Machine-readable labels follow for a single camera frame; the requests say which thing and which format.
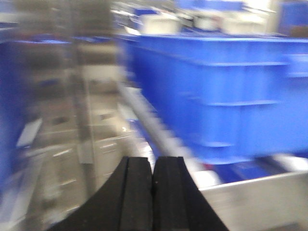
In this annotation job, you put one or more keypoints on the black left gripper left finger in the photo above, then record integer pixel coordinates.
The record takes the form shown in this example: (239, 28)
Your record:
(123, 203)

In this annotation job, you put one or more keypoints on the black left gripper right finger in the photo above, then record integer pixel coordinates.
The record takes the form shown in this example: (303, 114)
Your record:
(178, 205)

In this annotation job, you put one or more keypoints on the large blue storage bin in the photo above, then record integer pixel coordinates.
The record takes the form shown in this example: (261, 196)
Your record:
(229, 98)

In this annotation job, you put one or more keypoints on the stainless steel shelf rail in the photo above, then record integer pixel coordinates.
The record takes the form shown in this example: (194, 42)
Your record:
(275, 203)

